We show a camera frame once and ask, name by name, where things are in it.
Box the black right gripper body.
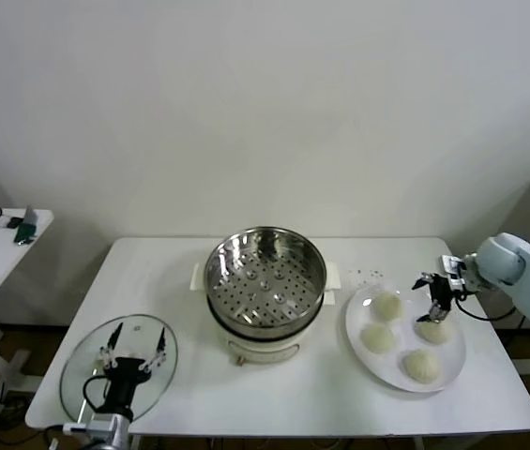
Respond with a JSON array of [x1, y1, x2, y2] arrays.
[[432, 275, 463, 309]]

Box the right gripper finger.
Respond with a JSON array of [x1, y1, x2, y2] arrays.
[[415, 299, 449, 325], [411, 271, 437, 291]]

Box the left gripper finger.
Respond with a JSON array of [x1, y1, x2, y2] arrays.
[[98, 322, 124, 369], [144, 326, 168, 374]]

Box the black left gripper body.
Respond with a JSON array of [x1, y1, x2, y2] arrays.
[[103, 356, 147, 416]]

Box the white steamed baozi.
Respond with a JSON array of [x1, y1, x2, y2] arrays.
[[373, 292, 403, 323], [401, 349, 443, 383], [414, 318, 452, 345], [360, 323, 396, 355]]

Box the round glass pot lid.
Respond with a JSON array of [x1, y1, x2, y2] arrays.
[[59, 313, 179, 423]]

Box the perforated steel steamer basket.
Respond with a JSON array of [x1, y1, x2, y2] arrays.
[[204, 226, 328, 330]]

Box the white round plate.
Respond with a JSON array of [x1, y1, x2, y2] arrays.
[[344, 280, 467, 393]]

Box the cream electric cooking pot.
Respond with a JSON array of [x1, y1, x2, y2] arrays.
[[190, 262, 343, 367]]

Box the black floor power strip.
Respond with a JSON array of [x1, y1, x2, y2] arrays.
[[0, 393, 29, 430]]

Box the green tool with grey plate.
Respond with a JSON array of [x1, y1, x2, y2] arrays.
[[13, 204, 39, 248]]

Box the white work table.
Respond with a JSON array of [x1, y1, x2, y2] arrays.
[[23, 236, 530, 450]]

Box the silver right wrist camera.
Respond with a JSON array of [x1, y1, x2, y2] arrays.
[[440, 254, 467, 282]]

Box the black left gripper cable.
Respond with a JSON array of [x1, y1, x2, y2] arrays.
[[81, 373, 114, 416]]

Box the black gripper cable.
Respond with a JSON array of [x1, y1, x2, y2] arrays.
[[451, 292, 519, 323], [81, 373, 114, 416]]

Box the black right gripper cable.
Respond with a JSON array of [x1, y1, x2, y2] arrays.
[[451, 292, 519, 323]]

